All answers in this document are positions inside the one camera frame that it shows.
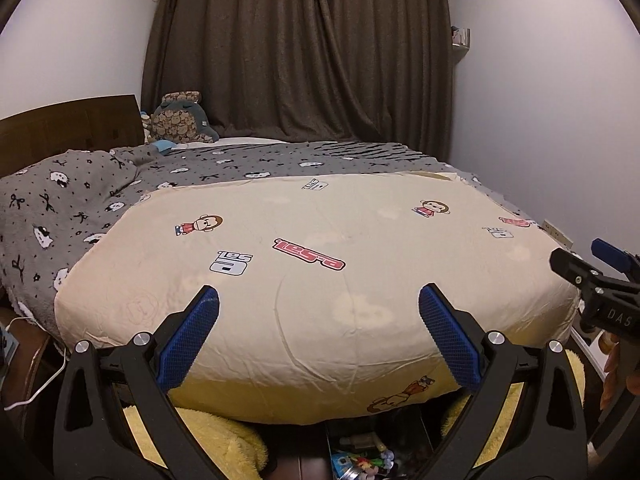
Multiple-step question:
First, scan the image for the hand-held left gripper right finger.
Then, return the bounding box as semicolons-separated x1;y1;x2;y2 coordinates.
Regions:
415;282;598;480

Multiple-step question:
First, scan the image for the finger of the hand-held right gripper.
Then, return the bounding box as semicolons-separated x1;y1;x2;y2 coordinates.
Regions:
549;249;621;292
591;238;640;281

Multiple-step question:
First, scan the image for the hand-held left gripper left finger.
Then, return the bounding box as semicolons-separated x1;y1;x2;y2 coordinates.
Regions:
52;284;226;480

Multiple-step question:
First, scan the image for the dark bin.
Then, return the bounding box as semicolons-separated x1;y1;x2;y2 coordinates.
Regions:
324;402;441;480

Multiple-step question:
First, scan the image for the person's right hand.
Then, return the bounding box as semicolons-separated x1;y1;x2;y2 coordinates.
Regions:
602;332;640;401

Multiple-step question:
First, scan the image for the yellow fluffy rug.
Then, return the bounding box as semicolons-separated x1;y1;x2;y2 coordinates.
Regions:
122;350;586;480

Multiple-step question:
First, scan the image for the cream printed blanket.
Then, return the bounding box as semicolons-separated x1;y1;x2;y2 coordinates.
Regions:
54;172;583;426

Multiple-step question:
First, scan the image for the wooden nightstand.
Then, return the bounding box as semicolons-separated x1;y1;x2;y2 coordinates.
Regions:
0;305;68;411

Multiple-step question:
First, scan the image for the grey printed blanket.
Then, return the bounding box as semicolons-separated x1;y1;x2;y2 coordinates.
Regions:
0;140;501;346

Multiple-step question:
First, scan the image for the patterned plush toy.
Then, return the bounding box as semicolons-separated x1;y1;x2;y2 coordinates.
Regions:
145;91;221;143

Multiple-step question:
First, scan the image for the wooden headboard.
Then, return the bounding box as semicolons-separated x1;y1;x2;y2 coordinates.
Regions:
0;94;146;178

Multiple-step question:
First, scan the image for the brown curtain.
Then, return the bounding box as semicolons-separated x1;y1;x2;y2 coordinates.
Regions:
141;0;453;166

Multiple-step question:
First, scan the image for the wall outlet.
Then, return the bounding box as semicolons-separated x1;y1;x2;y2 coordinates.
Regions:
542;219;573;248

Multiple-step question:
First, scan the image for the white cable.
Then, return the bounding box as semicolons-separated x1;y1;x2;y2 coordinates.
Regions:
0;310;71;411

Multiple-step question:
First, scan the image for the wall shelf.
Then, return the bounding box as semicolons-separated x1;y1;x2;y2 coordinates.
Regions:
450;25;472;53

